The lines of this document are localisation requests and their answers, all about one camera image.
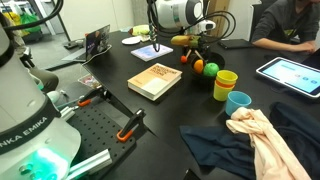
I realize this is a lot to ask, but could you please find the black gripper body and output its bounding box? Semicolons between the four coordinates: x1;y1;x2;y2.
186;33;214;56

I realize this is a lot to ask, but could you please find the orange ball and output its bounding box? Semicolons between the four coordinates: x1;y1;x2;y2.
193;59;205;75

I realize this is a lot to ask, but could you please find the green ball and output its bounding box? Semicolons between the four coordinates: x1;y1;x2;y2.
202;62;220;78

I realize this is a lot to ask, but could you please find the black bowl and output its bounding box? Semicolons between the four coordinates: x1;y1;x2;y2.
190;51;226;81
193;74;218;85

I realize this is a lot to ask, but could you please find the black tablet case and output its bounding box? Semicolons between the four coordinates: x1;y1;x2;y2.
217;38;256;50

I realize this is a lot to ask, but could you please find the cardboard box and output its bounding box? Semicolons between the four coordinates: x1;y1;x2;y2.
208;0;231;38

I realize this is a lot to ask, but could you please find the yellow-green plastic cup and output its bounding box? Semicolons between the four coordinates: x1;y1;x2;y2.
213;81;234;102
215;69;239;86

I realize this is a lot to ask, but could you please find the orange plastic cup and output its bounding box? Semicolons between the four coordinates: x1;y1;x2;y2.
215;79;236;90

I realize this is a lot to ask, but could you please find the orange hardcover book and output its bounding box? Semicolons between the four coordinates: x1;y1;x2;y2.
127;62;183;102

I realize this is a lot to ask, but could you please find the blue white UIST book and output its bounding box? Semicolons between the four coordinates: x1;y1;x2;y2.
130;43;174;63

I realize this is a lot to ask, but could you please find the yellow green plush toy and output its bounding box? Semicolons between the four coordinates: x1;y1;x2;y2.
128;24;151;37

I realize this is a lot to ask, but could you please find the blue plastic cup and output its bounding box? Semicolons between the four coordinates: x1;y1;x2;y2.
225;90;253;117

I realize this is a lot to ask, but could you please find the white plate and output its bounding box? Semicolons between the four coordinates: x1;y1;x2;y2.
121;35;142;46

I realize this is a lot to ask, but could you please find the person in dark shirt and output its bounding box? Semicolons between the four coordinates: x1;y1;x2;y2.
251;0;320;54

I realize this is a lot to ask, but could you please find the dark blue cloth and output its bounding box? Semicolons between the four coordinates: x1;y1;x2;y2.
179;101;320;180

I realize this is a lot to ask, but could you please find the white tablet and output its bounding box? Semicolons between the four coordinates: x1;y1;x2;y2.
255;56;320;100

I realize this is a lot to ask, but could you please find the laptop with stickers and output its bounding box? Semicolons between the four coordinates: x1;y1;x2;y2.
61;24;112;63

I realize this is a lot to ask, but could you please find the pink printed packet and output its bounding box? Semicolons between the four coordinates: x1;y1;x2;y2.
77;73;103;90

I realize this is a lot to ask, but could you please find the pink cloth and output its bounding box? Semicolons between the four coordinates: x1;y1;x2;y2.
225;107;313;180

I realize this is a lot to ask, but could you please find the black perforated breadboard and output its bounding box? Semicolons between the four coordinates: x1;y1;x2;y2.
54;99;138;174

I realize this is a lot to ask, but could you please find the aluminium extrusion bar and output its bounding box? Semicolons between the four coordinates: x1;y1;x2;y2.
66;148;113;180

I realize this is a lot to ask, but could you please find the person in khaki trousers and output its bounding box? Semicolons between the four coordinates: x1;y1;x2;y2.
11;28;60;94

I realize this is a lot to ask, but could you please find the green plastic bag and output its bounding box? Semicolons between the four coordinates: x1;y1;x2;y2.
19;12;42;34

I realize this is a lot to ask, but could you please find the yellow plastic bag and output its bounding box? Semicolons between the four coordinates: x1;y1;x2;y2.
2;11;23;28

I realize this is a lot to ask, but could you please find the thin robot cable bundle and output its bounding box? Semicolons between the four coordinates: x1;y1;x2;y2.
146;0;237;54

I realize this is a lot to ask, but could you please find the black clamp orange handle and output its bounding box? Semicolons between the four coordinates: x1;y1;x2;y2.
116;108;147;143
77;85;111;108

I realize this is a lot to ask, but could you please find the white laptop cable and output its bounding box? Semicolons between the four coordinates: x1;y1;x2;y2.
79;44;113;79

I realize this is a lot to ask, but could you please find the thick black hose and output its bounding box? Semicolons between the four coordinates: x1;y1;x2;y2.
0;0;64;33

